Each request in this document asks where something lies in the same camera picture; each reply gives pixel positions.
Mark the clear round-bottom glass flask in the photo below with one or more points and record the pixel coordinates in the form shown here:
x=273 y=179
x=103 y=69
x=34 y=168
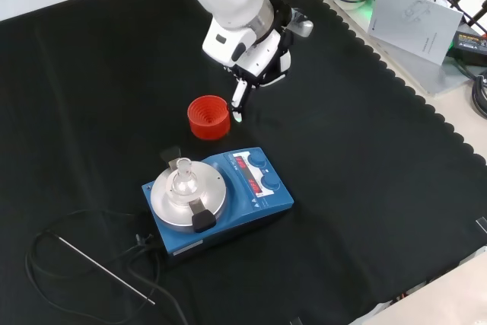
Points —
x=184 y=182

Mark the red ribbed round flask stand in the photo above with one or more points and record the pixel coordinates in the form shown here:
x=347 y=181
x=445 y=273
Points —
x=209 y=127

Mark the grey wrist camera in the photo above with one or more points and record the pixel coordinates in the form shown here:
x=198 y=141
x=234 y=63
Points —
x=302 y=27

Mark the heater with blue base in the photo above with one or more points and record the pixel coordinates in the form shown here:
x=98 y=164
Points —
x=262 y=199

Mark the pale printed board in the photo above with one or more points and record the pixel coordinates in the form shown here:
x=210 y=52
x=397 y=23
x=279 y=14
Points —
x=414 y=20

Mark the black bench cloth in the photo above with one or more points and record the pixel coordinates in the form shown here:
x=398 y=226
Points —
x=342 y=150

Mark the thin steel probe rod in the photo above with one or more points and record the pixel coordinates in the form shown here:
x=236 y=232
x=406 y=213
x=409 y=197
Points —
x=106 y=271

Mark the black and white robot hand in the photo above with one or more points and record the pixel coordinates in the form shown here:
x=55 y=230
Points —
x=262 y=55

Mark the black power adapter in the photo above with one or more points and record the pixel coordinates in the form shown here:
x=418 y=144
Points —
x=470 y=45

